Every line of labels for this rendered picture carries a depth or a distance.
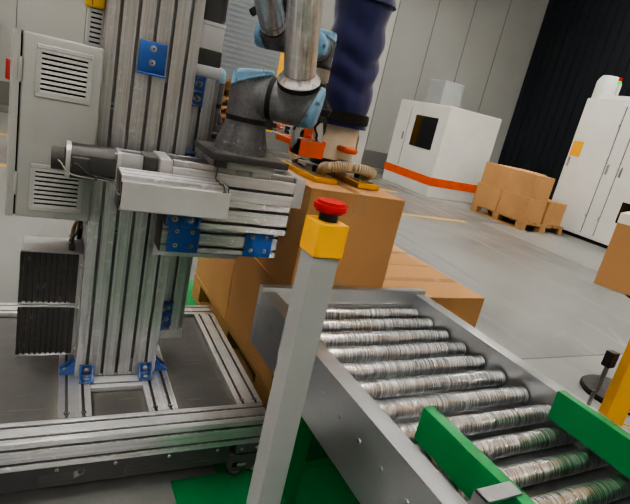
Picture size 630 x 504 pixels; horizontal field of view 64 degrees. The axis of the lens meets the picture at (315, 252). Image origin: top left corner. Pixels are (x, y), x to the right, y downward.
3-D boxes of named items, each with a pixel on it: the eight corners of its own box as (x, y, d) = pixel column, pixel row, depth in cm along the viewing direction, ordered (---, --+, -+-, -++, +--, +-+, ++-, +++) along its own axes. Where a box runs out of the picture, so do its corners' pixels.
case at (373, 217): (379, 297, 200) (405, 200, 188) (288, 295, 181) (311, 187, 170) (316, 247, 250) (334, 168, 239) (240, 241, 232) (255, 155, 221)
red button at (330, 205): (351, 226, 99) (355, 207, 98) (320, 223, 96) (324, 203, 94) (334, 216, 105) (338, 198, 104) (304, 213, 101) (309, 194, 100)
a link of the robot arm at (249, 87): (233, 112, 149) (241, 65, 145) (276, 122, 147) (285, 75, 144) (219, 111, 137) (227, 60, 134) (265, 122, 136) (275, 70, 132)
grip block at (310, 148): (322, 159, 161) (325, 144, 160) (298, 155, 157) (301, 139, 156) (311, 154, 168) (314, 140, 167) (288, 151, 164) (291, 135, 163)
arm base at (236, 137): (222, 151, 135) (228, 114, 133) (208, 142, 148) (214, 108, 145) (273, 159, 142) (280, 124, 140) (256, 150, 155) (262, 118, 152)
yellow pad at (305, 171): (336, 185, 187) (339, 172, 185) (313, 182, 182) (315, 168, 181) (300, 167, 215) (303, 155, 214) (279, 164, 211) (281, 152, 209)
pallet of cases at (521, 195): (560, 235, 857) (579, 183, 832) (519, 230, 810) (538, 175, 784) (508, 215, 958) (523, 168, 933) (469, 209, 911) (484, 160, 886)
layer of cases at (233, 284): (459, 374, 240) (485, 298, 229) (269, 390, 192) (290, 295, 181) (340, 277, 340) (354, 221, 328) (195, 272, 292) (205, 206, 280)
